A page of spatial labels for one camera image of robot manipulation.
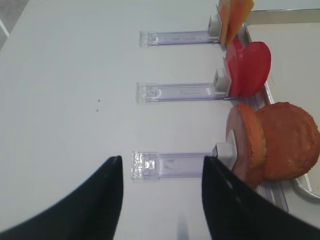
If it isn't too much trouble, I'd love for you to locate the front orange cheese slice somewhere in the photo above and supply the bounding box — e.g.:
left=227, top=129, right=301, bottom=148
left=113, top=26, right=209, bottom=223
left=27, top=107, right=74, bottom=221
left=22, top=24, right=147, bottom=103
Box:
left=217, top=0, right=232, bottom=48

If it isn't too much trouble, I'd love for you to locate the clear acrylic holder near cheese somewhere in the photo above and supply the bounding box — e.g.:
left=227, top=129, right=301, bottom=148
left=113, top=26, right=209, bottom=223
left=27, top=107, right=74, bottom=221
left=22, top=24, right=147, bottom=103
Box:
left=139, top=14, right=222, bottom=47

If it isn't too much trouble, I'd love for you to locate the clear acrylic holder near patties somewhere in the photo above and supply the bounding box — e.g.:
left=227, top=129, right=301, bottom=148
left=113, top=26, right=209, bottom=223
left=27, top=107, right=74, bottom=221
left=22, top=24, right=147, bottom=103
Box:
left=130, top=142, right=290, bottom=213

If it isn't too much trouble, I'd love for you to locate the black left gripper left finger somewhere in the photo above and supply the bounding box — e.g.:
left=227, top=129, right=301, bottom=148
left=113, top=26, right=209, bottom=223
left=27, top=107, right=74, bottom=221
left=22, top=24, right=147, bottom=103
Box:
left=0, top=156, right=124, bottom=240

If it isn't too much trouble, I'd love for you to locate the front red tomato slice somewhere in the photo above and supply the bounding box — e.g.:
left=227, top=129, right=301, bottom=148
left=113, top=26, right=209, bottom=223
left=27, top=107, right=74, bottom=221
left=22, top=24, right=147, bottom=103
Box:
left=224, top=38, right=244, bottom=97

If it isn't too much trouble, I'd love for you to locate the clear acrylic holder near tomatoes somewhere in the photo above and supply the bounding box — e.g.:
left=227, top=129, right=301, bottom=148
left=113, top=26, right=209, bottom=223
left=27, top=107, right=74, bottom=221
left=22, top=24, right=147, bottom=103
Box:
left=135, top=68, right=245, bottom=104

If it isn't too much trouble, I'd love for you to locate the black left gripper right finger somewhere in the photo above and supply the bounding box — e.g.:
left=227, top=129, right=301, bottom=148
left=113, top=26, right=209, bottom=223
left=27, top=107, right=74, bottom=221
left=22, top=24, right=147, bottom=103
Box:
left=201, top=156, right=320, bottom=240

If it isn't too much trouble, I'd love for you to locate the metal tray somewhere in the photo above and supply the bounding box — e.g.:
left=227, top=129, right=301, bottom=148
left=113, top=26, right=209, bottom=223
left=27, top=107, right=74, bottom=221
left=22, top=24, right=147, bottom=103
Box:
left=240, top=8, right=320, bottom=200

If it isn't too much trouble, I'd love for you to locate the front orange breaded patty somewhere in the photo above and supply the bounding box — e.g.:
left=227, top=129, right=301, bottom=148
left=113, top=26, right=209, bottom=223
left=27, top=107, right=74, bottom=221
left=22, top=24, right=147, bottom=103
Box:
left=226, top=104, right=267, bottom=189

